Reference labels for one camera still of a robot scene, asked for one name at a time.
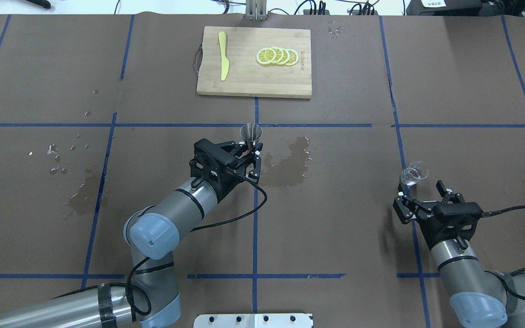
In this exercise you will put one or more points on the bamboo cutting board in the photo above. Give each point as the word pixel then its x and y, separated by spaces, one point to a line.
pixel 246 76

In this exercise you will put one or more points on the steel jigger measuring cup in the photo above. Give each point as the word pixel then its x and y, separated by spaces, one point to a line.
pixel 251 134

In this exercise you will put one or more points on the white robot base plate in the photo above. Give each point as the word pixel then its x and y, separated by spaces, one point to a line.
pixel 254 320

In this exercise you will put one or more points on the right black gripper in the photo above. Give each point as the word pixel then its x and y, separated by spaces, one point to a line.
pixel 426 214

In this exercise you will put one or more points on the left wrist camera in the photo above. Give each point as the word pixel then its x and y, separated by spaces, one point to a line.
pixel 209 154

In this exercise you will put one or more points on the back lemon slice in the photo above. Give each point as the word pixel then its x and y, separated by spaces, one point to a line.
pixel 293 57

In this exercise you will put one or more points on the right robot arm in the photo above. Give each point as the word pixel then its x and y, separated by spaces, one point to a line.
pixel 479 298

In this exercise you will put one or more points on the aluminium frame post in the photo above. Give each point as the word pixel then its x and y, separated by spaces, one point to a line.
pixel 256 10

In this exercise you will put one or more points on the clear glass cup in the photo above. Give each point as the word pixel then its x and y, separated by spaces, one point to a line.
pixel 414 173

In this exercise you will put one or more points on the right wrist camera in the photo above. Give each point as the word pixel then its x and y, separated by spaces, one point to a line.
pixel 453 212

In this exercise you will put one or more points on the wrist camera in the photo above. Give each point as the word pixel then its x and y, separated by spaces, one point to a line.
pixel 209 154
pixel 453 212

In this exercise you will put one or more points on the yellow plastic knife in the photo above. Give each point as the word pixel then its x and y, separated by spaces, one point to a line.
pixel 225 64

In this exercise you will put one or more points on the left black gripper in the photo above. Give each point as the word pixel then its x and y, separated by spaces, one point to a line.
pixel 232 176

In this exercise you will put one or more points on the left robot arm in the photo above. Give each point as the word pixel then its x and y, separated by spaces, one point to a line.
pixel 150 293

